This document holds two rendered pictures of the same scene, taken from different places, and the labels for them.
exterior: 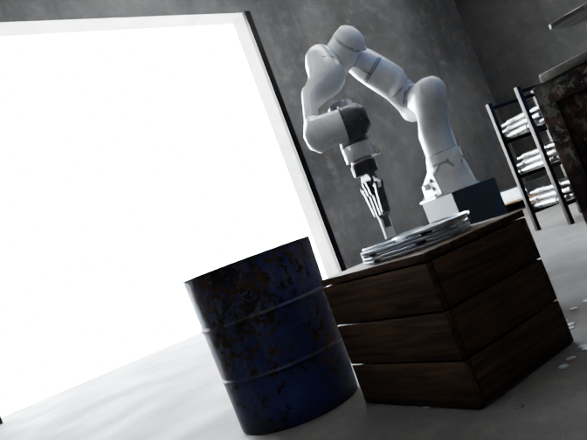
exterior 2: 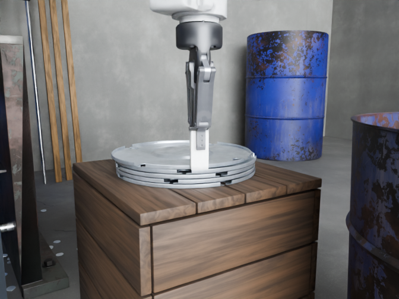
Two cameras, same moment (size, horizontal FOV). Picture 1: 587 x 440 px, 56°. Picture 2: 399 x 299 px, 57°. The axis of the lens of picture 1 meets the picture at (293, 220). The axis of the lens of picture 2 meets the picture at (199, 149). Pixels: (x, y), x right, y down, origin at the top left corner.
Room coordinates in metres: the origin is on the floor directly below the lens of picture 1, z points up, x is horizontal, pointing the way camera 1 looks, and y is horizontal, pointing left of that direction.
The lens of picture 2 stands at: (2.22, -0.22, 0.53)
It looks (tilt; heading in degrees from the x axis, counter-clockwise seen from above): 10 degrees down; 182
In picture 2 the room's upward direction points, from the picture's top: straight up
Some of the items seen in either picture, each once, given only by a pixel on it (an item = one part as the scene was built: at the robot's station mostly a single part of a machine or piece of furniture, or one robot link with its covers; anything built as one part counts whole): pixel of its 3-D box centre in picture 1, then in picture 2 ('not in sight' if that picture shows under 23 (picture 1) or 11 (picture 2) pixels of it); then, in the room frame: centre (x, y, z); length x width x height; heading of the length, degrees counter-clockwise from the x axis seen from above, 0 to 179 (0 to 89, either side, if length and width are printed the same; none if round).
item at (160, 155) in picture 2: (415, 231); (181, 152); (1.46, -0.29, 0.39); 0.29 x 0.29 x 0.01
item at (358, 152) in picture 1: (362, 153); (189, 3); (1.63, -0.26, 0.65); 0.13 x 0.12 x 0.05; 103
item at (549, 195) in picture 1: (549, 153); not in sight; (3.81, -1.81, 0.47); 0.46 x 0.43 x 0.95; 16
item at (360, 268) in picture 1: (441, 309); (186, 247); (1.46, -0.28, 0.18); 0.40 x 0.38 x 0.35; 34
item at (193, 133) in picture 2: not in sight; (199, 149); (1.61, -0.25, 0.42); 0.03 x 0.01 x 0.07; 103
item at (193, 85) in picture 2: (375, 199); (200, 96); (1.62, -0.24, 0.51); 0.04 x 0.01 x 0.11; 103
